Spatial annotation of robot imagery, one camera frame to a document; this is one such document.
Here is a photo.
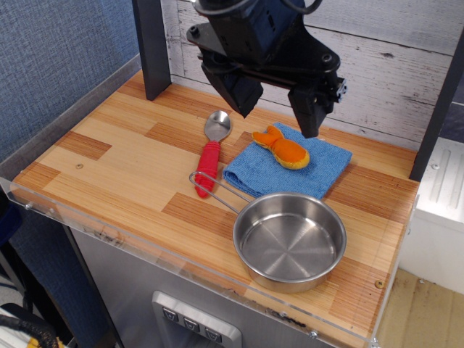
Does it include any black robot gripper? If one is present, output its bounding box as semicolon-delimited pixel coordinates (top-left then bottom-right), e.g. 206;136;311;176
186;14;347;138

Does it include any orange plush fish toy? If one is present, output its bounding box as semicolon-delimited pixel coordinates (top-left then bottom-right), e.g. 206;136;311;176
252;125;310;170

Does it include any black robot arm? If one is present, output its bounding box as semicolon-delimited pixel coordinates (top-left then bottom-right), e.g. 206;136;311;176
186;1;347;138

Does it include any folded blue cloth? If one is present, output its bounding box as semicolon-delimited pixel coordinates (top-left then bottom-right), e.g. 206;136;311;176
223;123;352;199

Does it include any small steel saucepan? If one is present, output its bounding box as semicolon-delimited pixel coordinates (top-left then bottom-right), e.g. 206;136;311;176
188;171;348;294

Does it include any white ribbed box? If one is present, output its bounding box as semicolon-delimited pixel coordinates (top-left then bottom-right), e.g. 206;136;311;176
399;138;463;294

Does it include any silver button control panel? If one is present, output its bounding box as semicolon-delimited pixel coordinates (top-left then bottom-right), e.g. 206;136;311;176
152;291;242;347

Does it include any clear acrylic table guard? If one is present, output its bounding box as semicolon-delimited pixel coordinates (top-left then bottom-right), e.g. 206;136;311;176
1;57;418;347

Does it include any red handled metal spoon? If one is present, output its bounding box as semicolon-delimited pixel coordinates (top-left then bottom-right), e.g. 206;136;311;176
194;110;232;198

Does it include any dark left frame post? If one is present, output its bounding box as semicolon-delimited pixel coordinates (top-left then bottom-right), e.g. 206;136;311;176
132;0;171;101

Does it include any dark frame post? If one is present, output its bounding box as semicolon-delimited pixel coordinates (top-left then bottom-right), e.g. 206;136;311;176
132;0;171;101
409;33;463;182

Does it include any dark right frame post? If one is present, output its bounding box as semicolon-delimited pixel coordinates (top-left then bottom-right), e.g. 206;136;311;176
409;33;463;182

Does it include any black braided cable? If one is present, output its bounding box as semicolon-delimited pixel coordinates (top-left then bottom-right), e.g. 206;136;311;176
0;313;61;348

